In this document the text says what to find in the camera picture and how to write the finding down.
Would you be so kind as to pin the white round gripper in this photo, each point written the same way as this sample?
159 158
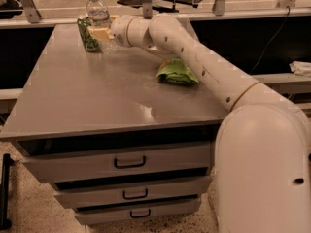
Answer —
119 29

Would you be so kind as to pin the clear plastic water bottle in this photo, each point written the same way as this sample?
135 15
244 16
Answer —
99 17

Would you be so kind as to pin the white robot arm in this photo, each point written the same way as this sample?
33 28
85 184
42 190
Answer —
262 147

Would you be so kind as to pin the green soda can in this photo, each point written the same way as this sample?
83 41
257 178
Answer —
90 44

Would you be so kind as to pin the green dang snack bag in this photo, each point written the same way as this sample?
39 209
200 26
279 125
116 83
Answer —
176 71

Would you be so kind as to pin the grey drawer cabinet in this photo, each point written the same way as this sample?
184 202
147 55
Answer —
77 101

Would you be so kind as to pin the top grey drawer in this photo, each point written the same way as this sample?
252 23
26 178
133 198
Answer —
97 164

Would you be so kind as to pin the grey drawer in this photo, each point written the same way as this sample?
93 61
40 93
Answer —
138 211
97 164
132 192

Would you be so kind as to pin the middle grey drawer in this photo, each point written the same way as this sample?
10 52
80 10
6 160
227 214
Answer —
132 192

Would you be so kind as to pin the bottom grey drawer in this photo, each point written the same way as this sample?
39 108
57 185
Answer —
138 211

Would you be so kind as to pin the white packet on ledge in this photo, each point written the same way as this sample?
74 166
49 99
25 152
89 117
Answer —
301 68

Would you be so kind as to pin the black stand on floor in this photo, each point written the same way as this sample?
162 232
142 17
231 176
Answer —
7 162

